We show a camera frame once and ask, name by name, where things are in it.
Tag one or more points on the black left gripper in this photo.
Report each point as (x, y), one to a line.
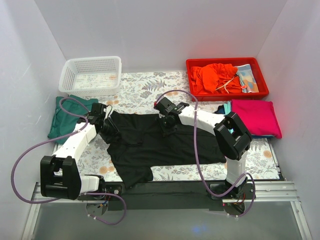
(111, 129)

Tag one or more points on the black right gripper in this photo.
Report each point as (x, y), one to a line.
(167, 124)

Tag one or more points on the black t shirt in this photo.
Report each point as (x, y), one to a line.
(141, 146)

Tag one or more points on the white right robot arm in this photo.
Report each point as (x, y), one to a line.
(233, 137)

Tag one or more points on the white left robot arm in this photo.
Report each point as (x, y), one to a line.
(59, 174)

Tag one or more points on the teal green folded shirt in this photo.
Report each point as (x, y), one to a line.
(64, 123)

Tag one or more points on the navy blue folded shirt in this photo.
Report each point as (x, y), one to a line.
(220, 110)

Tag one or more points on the white plastic basket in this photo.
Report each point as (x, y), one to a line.
(91, 76)

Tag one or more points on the turquoise folded shirt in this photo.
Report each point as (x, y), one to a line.
(227, 107)

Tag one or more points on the orange crumpled shirt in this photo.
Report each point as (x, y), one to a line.
(215, 78)

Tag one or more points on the magenta folded shirt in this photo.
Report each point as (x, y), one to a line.
(258, 116)

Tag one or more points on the patterned pastel cloth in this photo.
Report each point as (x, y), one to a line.
(247, 79)

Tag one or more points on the red plastic bin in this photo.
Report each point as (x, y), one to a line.
(263, 90)

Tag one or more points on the aluminium mounting rail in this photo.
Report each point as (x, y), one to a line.
(174, 211)

